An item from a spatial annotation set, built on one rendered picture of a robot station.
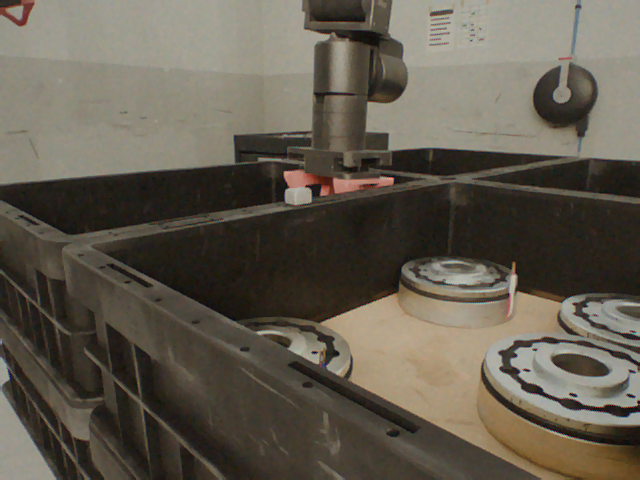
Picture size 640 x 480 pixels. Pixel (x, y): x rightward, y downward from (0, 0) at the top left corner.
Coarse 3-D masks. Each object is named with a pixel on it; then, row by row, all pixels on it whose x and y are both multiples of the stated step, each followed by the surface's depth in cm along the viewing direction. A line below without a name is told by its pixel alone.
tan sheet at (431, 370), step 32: (352, 320) 42; (384, 320) 42; (416, 320) 42; (512, 320) 42; (544, 320) 42; (352, 352) 37; (384, 352) 37; (416, 352) 37; (448, 352) 37; (480, 352) 37; (384, 384) 32; (416, 384) 32; (448, 384) 32; (448, 416) 29
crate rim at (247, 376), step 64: (384, 192) 45; (512, 192) 48; (64, 256) 26; (128, 320) 21; (192, 320) 18; (192, 384) 18; (256, 384) 15; (320, 384) 14; (320, 448) 13; (384, 448) 11; (448, 448) 11
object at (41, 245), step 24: (192, 168) 65; (216, 168) 67; (360, 192) 45; (0, 216) 36; (24, 216) 35; (216, 216) 35; (0, 240) 38; (24, 240) 32; (48, 240) 29; (72, 240) 29; (48, 264) 29
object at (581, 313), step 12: (576, 300) 38; (588, 300) 39; (600, 300) 39; (564, 312) 36; (576, 312) 36; (588, 312) 36; (600, 312) 36; (576, 324) 34; (588, 324) 34; (600, 324) 34; (612, 324) 34; (588, 336) 33; (600, 336) 32; (612, 336) 32; (624, 336) 33; (636, 336) 32; (636, 348) 31
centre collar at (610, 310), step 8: (608, 304) 36; (616, 304) 36; (624, 304) 36; (632, 304) 36; (608, 312) 35; (616, 312) 34; (616, 320) 34; (624, 320) 33; (632, 320) 33; (632, 328) 33
